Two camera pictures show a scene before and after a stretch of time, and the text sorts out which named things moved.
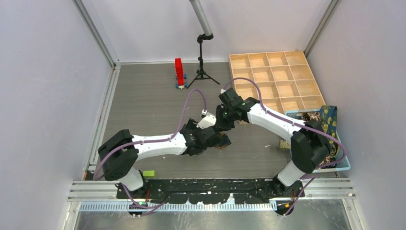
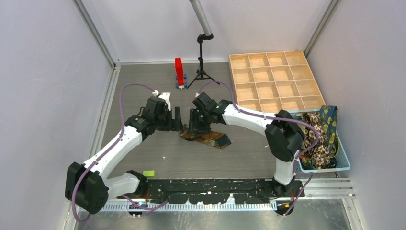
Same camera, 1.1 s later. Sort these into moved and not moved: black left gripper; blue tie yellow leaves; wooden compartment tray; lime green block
Moved: black left gripper
Not moved: blue tie yellow leaves; lime green block; wooden compartment tray
